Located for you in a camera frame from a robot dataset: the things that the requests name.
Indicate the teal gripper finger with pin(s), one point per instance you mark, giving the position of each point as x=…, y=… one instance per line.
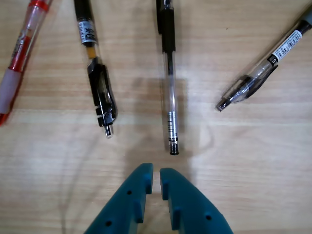
x=122, y=207
x=192, y=207

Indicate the black retractable pen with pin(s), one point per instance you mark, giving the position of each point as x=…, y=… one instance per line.
x=100, y=85

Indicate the clear pen with grey grip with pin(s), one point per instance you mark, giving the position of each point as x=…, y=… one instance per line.
x=258, y=73

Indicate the clear stick pen black cap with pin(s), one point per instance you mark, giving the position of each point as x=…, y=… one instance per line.
x=168, y=36

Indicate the red retractable pen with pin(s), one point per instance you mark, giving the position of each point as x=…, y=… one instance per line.
x=14, y=63

